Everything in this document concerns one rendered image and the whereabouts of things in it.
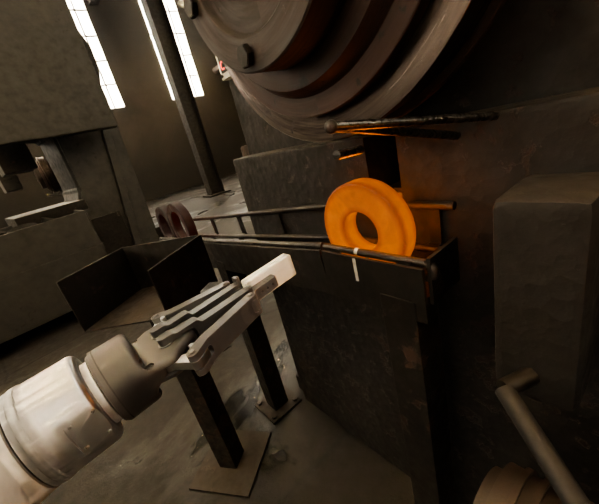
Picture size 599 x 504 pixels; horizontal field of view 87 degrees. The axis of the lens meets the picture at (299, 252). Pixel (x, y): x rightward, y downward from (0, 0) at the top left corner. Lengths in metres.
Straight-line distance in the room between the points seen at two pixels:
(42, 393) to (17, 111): 2.68
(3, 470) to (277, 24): 0.43
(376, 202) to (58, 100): 2.74
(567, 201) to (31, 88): 2.95
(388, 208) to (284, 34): 0.24
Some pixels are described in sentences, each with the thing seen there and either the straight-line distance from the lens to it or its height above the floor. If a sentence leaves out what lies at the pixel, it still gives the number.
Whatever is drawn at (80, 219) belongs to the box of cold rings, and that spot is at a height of 0.69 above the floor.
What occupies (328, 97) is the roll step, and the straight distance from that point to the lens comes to 0.43.
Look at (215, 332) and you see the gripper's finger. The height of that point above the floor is 0.75.
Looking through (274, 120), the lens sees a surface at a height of 0.93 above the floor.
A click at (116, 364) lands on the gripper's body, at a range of 0.33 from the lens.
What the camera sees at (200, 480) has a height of 0.01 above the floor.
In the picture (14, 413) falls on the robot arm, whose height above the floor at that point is 0.76.
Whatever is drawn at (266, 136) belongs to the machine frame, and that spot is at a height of 0.91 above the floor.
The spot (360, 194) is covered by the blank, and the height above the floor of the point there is 0.80.
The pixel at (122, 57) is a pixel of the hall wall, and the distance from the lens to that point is 11.20.
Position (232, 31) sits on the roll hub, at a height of 1.03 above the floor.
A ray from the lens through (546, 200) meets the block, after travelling 0.36.
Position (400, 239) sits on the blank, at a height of 0.73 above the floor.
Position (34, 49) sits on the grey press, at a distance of 3.09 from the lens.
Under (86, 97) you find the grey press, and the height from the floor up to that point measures 1.49.
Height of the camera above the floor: 0.91
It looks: 21 degrees down
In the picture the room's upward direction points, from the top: 15 degrees counter-clockwise
